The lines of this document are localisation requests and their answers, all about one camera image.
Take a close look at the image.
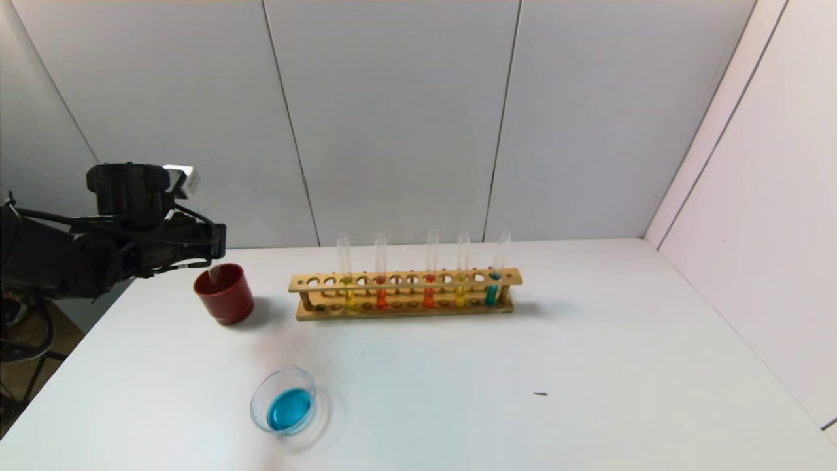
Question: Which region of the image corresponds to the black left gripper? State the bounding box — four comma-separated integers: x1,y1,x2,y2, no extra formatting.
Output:
170,212,226,260

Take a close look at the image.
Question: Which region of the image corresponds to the yellow pigment glass test tube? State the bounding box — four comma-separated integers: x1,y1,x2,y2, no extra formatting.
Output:
335,232,357,312
454,230,470,308

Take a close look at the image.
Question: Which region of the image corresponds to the red pigment glass test tube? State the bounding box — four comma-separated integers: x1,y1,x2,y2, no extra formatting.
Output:
374,233,388,311
422,229,439,309

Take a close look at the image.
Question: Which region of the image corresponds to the wooden test tube rack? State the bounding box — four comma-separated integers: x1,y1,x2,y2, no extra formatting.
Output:
289,268,523,321

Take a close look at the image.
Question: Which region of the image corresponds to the dark red plastic cup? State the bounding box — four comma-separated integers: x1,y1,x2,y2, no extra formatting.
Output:
193,263,256,326

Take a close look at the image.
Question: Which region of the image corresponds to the clear glass dish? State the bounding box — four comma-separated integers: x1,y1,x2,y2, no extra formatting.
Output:
250,365,319,436

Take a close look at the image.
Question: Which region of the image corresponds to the dark floor clutter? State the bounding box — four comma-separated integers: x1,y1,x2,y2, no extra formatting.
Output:
0,294,40,328

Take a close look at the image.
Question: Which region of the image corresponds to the black metal stand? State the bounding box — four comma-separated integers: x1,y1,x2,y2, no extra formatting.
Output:
0,338,69,419

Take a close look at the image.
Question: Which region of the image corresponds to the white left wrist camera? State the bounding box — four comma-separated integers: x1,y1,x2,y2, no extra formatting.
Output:
162,164,201,200

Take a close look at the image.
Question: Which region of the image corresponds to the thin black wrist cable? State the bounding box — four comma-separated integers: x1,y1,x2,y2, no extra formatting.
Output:
10,196,220,275

